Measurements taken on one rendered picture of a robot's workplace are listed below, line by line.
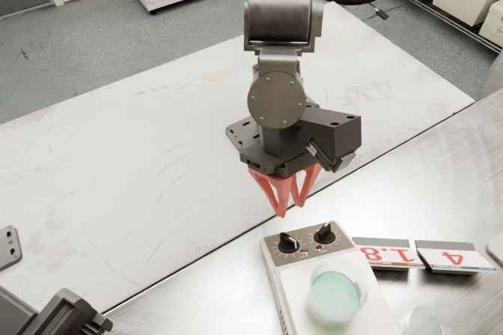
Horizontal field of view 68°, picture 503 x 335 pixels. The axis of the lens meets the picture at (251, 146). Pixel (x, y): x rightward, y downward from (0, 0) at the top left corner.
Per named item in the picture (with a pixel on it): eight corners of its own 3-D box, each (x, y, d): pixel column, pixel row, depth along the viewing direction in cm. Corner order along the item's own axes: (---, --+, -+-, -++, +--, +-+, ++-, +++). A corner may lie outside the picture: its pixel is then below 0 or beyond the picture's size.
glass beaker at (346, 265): (318, 271, 48) (327, 244, 42) (363, 300, 46) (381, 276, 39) (290, 317, 45) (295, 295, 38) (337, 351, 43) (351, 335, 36)
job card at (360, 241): (351, 237, 60) (356, 225, 57) (408, 240, 60) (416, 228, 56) (355, 274, 56) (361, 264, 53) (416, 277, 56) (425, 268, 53)
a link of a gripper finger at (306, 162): (328, 208, 51) (324, 145, 47) (290, 230, 47) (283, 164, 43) (293, 192, 56) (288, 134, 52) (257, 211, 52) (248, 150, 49)
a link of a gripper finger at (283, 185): (324, 210, 50) (320, 146, 47) (285, 233, 46) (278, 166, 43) (290, 194, 55) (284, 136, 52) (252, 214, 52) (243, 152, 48)
